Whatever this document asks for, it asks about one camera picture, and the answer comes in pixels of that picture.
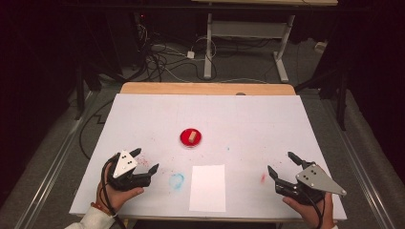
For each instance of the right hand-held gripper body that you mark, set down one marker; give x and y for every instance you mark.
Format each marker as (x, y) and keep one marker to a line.
(313, 181)

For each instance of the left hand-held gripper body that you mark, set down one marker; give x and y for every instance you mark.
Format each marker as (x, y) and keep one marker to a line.
(124, 163)

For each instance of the round red ink pad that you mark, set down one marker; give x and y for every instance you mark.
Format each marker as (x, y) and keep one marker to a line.
(184, 137)

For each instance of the small wooden stamp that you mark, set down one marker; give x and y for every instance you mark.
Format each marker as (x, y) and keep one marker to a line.
(192, 137)

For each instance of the person's right hand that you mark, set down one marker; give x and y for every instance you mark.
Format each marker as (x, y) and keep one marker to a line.
(305, 211)

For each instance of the person's left hand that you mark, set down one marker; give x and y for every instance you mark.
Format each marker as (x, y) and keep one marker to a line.
(121, 195)

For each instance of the white paper sheet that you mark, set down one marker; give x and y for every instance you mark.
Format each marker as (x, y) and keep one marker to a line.
(207, 191)

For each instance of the large white board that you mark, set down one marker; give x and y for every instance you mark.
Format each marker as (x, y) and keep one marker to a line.
(223, 114)

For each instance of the black stand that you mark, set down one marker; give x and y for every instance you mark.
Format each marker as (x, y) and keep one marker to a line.
(79, 92)

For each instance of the wooden table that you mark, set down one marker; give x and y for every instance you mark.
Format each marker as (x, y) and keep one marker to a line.
(207, 88)

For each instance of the white power adapter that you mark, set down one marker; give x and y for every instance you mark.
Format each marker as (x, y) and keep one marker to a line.
(190, 54)

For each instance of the white power strip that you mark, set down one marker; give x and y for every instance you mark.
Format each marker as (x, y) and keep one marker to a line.
(320, 46)

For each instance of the white metal desk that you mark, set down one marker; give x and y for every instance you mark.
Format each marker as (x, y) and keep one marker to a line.
(248, 29)

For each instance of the metal floor rail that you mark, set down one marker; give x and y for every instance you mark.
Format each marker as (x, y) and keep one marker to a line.
(359, 165)
(54, 165)

